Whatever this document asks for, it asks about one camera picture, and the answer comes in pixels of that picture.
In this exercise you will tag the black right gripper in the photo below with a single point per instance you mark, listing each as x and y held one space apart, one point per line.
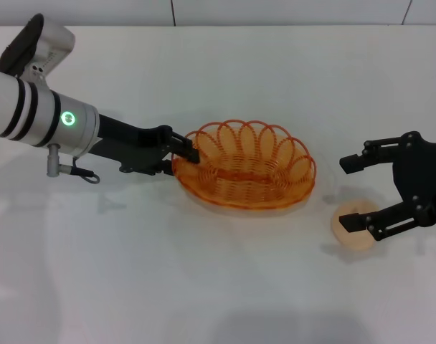
422 175

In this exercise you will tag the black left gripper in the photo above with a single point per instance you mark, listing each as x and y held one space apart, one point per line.
132 147

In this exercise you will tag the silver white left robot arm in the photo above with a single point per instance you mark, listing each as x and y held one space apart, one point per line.
24 107

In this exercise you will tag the pale round bread bun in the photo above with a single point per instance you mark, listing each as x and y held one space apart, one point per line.
354 242

